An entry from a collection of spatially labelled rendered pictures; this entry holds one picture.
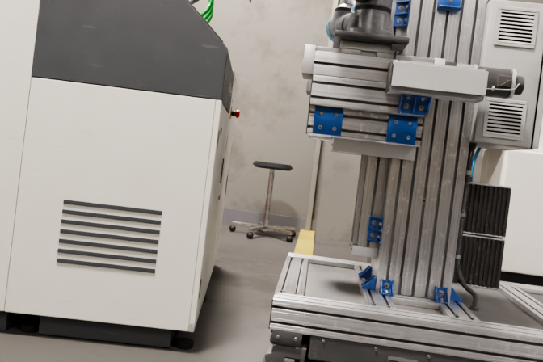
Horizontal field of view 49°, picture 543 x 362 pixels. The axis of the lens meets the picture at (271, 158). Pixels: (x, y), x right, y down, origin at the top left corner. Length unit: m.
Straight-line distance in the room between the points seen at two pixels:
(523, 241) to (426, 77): 2.43
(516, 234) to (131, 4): 2.88
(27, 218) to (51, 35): 0.56
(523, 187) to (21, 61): 3.04
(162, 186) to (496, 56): 1.15
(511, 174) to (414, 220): 2.00
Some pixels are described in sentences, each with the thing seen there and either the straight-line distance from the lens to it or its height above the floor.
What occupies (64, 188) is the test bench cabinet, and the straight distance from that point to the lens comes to 1.90.
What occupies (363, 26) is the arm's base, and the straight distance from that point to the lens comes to 1.86.
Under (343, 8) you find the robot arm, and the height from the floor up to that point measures 1.27.
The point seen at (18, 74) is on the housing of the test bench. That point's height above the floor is 0.79.
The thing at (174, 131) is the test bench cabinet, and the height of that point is 0.68.
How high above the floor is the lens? 0.65
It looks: 1 degrees down
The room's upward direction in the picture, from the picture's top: 7 degrees clockwise
